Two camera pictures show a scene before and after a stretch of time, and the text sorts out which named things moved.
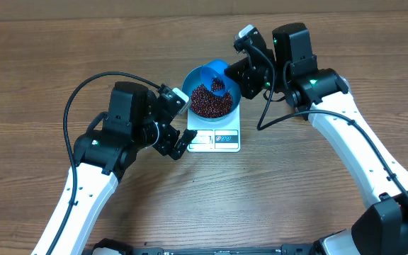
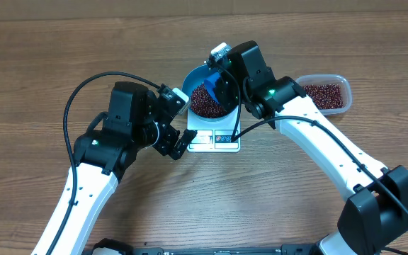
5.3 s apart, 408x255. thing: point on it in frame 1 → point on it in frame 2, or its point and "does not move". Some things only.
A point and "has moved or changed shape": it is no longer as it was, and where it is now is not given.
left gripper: x=171 y=135 does not move
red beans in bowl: x=205 y=103 does not move
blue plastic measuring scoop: x=215 y=69 has moved or changed shape
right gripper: x=246 y=74 → x=226 y=94
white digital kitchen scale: x=215 y=135 does not move
